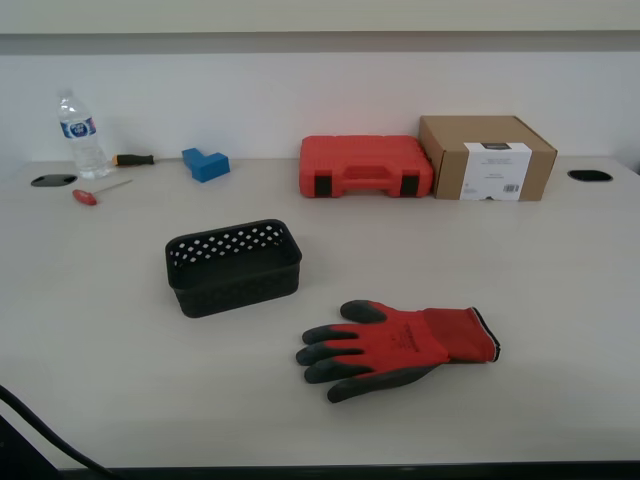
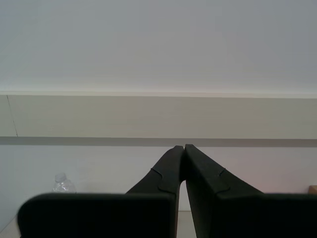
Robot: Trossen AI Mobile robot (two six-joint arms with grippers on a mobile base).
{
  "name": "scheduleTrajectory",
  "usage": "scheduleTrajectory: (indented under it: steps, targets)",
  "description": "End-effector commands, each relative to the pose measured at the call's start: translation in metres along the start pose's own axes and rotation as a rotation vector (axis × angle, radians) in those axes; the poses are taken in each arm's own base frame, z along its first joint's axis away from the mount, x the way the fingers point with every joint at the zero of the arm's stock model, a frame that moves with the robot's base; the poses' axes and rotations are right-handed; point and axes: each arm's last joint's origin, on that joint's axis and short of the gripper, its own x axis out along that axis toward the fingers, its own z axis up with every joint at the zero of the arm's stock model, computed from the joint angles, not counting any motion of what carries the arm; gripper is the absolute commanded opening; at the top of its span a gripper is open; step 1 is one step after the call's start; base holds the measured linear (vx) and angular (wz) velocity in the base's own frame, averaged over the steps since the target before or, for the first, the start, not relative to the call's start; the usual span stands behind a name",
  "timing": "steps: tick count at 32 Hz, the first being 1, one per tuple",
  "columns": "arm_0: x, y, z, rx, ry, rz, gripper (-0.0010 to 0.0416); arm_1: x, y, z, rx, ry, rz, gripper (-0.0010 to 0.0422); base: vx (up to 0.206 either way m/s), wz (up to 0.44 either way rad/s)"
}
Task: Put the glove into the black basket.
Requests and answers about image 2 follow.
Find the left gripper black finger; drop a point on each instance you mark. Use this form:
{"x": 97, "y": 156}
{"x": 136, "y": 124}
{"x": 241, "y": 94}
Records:
{"x": 213, "y": 198}
{"x": 153, "y": 198}

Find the light wooden board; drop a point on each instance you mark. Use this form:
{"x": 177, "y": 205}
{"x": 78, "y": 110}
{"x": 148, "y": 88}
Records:
{"x": 313, "y": 189}

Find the clear plastic water bottle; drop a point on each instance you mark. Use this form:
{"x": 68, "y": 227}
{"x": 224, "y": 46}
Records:
{"x": 63, "y": 184}

